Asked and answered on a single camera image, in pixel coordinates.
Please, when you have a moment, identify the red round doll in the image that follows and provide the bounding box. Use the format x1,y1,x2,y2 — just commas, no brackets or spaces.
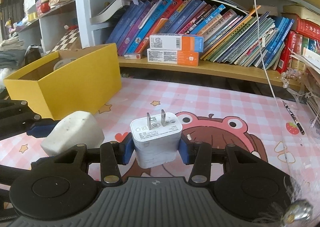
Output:
40,1,50,14

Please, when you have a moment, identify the stack of papers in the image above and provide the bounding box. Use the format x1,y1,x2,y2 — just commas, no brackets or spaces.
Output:
290,48,319,127

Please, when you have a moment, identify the lower orange white box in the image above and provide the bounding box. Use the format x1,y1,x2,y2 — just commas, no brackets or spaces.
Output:
147,48,199,66

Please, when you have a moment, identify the folded grey blanket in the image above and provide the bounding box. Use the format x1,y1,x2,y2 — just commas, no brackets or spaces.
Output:
0,37,26,69

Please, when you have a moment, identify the red thick dictionary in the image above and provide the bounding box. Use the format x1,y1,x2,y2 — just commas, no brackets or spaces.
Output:
291,16,320,40

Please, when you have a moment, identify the clear tape roll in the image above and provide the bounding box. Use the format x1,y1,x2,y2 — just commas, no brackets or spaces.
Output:
53,58,76,71

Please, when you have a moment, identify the upper orange white box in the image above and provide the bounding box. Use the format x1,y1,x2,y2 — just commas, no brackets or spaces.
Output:
149,34,204,52

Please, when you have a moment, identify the brown white chessboard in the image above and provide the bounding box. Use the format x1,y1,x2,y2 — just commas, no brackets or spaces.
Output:
52,28,80,52

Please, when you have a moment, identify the black pen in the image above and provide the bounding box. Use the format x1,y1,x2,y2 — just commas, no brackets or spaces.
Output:
283,102,305,135

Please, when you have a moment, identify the white USB charger plug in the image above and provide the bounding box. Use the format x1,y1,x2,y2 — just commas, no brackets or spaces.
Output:
130,110,183,169

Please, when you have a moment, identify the white cheese-shaped eraser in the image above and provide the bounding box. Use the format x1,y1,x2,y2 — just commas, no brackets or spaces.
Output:
41,111,105,156

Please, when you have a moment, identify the orange white box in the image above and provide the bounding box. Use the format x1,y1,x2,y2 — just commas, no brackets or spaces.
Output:
147,48,199,66
149,34,204,52

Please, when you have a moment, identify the yellow cardboard box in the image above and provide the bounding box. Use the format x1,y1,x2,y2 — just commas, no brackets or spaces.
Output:
3,43,121,120

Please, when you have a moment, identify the pink checkered desk mat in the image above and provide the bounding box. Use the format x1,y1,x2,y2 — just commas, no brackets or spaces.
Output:
0,77,320,217

